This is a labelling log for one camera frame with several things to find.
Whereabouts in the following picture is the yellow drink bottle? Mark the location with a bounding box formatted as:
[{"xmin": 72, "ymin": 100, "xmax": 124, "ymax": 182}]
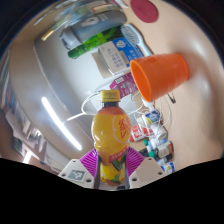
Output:
[{"xmin": 91, "ymin": 89, "xmax": 132, "ymax": 186}]

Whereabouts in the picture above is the orange plastic cup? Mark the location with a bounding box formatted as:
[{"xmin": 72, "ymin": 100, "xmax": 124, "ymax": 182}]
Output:
[{"xmin": 129, "ymin": 53, "xmax": 190, "ymax": 103}]

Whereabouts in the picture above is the light blue plate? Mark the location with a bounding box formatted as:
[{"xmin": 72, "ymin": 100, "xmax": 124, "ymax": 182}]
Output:
[{"xmin": 121, "ymin": 24, "xmax": 154, "ymax": 56}]

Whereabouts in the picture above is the blue and white carton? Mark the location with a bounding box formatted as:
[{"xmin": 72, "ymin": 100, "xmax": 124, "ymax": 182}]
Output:
[{"xmin": 97, "ymin": 35, "xmax": 146, "ymax": 75}]

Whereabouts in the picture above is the flat round red coaster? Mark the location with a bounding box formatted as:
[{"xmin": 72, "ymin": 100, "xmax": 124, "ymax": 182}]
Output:
[{"xmin": 129, "ymin": 0, "xmax": 159, "ymax": 24}]

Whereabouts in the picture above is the white desk lamp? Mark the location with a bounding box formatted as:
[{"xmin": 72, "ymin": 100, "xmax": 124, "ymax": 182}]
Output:
[{"xmin": 40, "ymin": 96, "xmax": 83, "ymax": 152}]

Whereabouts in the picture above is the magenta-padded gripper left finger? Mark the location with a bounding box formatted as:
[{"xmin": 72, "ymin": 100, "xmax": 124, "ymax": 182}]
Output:
[{"xmin": 58, "ymin": 148, "xmax": 100, "ymax": 190}]

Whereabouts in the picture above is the grey shaker bottle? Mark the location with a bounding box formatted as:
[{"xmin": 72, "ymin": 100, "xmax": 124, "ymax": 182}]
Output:
[{"xmin": 59, "ymin": 11, "xmax": 128, "ymax": 46}]

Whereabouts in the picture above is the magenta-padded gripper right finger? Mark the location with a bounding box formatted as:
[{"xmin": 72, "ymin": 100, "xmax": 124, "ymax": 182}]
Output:
[{"xmin": 125, "ymin": 147, "xmax": 167, "ymax": 189}]

